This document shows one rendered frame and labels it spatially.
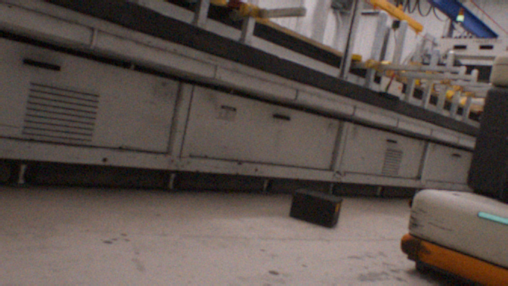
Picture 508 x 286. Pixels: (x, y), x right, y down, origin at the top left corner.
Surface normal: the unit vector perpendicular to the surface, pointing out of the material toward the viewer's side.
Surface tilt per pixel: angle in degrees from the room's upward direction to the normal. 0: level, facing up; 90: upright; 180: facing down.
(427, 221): 90
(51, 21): 90
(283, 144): 90
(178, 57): 90
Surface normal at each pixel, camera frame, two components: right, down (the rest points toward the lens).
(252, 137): 0.68, 0.18
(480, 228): -0.71, -0.11
